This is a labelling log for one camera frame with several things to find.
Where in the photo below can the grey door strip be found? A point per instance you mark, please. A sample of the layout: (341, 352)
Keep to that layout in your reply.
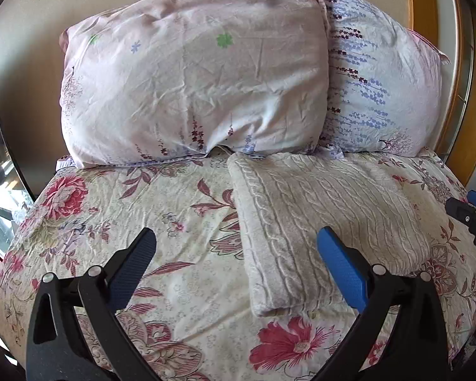
(448, 8)

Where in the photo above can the lavender sprig print pillow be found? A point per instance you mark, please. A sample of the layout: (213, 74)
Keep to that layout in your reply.
(380, 79)

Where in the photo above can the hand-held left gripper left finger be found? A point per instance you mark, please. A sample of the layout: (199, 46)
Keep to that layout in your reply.
(133, 262)

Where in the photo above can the pale pink clover pillow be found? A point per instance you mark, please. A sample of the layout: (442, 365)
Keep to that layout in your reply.
(182, 79)

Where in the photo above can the floral bed blanket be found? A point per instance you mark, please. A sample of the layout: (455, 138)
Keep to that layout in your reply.
(174, 214)

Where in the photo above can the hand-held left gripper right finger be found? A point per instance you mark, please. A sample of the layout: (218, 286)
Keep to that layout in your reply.
(341, 266)

